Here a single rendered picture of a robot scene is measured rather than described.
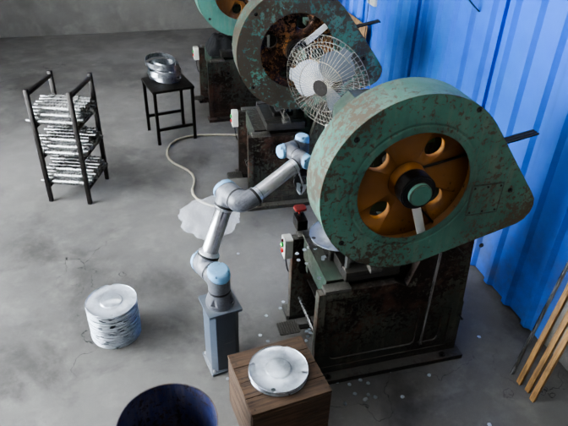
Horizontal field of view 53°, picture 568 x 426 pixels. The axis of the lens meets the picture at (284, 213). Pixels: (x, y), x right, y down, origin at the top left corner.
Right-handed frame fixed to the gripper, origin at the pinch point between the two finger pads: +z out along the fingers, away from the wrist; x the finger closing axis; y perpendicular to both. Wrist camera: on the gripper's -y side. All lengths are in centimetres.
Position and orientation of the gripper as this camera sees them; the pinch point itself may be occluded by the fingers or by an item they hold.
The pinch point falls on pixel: (301, 193)
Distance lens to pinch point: 318.7
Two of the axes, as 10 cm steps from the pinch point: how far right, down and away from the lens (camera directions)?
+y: -2.6, -5.5, 8.0
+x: -9.7, 1.3, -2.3
